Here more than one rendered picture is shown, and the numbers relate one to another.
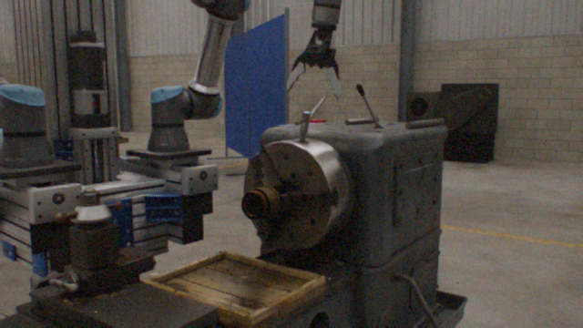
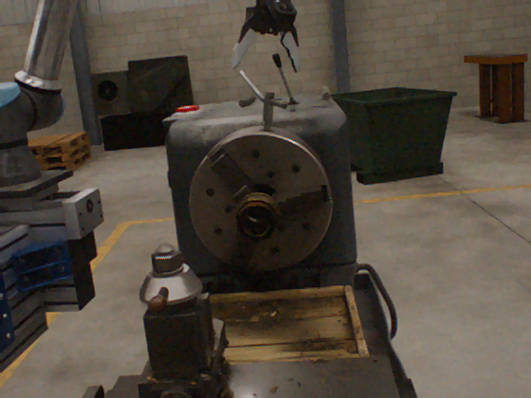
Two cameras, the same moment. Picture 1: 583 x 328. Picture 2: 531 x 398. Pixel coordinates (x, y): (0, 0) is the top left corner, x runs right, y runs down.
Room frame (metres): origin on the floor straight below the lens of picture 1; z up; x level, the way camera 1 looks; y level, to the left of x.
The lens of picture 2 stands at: (0.36, 0.66, 1.40)
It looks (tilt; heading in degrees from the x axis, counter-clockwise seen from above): 12 degrees down; 329
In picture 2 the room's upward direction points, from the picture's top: 6 degrees counter-clockwise
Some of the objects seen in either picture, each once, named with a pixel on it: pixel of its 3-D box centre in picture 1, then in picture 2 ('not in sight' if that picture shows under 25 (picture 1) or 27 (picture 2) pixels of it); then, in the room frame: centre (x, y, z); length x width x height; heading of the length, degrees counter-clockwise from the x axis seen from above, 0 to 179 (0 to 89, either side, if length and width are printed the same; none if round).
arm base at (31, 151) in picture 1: (25, 148); not in sight; (1.48, 0.78, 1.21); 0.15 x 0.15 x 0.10
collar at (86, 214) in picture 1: (90, 211); (170, 281); (1.01, 0.41, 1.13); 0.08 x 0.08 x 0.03
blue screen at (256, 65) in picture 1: (249, 102); not in sight; (8.25, 0.68, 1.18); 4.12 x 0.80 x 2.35; 18
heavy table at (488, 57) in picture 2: not in sight; (493, 85); (6.32, -7.64, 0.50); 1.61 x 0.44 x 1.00; 146
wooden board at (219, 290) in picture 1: (235, 285); (264, 332); (1.24, 0.14, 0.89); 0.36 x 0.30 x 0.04; 54
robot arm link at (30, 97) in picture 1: (21, 107); not in sight; (1.49, 0.79, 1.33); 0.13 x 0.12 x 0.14; 70
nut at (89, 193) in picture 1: (89, 195); (166, 257); (1.01, 0.41, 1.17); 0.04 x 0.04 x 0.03
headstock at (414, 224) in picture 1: (356, 179); (262, 171); (1.78, -0.23, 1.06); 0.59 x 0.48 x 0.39; 144
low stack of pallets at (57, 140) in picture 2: not in sight; (54, 153); (9.53, -1.37, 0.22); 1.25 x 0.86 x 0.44; 149
